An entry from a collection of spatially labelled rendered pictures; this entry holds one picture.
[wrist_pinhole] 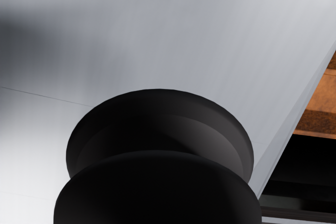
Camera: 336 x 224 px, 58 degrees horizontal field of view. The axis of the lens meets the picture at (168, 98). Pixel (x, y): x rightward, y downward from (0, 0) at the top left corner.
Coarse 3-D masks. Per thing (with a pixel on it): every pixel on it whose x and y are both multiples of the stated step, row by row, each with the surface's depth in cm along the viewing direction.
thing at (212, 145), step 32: (128, 128) 6; (160, 128) 6; (192, 128) 6; (96, 160) 6; (128, 160) 5; (160, 160) 5; (192, 160) 5; (224, 160) 6; (64, 192) 5; (96, 192) 5; (128, 192) 5; (160, 192) 5; (192, 192) 5; (224, 192) 5
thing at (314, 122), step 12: (324, 72) 28; (324, 84) 34; (312, 96) 35; (324, 96) 35; (312, 108) 36; (324, 108) 36; (300, 120) 33; (312, 120) 34; (324, 120) 34; (300, 132) 32; (312, 132) 32; (324, 132) 32
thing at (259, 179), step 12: (312, 84) 15; (300, 108) 15; (288, 120) 16; (288, 132) 16; (276, 144) 17; (264, 156) 17; (276, 156) 17; (264, 168) 18; (252, 180) 18; (264, 180) 18; (264, 216) 24; (276, 216) 24; (288, 216) 24; (300, 216) 24; (312, 216) 24; (324, 216) 25
